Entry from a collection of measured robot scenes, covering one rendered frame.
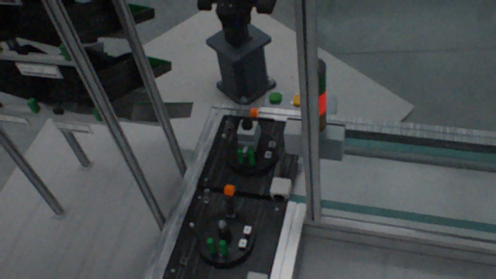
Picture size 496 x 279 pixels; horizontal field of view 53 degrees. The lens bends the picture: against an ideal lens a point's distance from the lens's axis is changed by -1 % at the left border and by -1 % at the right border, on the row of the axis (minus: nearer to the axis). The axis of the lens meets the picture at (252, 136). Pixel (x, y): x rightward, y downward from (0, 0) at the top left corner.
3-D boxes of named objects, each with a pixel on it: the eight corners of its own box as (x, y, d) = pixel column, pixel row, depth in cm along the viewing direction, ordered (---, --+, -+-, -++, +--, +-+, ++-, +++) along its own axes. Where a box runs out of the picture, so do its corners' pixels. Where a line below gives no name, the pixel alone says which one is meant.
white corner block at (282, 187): (274, 185, 129) (273, 176, 126) (291, 187, 128) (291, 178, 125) (270, 201, 126) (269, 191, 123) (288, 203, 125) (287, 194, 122)
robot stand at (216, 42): (249, 64, 172) (241, 17, 157) (277, 85, 165) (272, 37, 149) (215, 87, 167) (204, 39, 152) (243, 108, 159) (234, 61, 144)
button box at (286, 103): (268, 103, 154) (266, 88, 150) (337, 110, 149) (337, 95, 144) (263, 120, 150) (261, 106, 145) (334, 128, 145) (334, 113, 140)
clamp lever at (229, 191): (227, 210, 120) (226, 184, 116) (235, 211, 120) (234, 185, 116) (222, 219, 117) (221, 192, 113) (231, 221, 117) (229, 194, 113)
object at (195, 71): (232, -1, 203) (232, -7, 201) (415, 113, 154) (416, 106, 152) (81, 89, 179) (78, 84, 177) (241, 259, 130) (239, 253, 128)
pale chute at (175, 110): (152, 107, 147) (154, 92, 146) (191, 118, 142) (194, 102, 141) (87, 108, 121) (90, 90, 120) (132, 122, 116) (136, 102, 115)
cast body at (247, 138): (245, 131, 132) (241, 112, 126) (261, 132, 131) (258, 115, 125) (236, 156, 127) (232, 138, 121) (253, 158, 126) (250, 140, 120)
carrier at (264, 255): (196, 194, 130) (185, 165, 120) (287, 208, 124) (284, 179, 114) (163, 281, 115) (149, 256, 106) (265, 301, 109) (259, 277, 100)
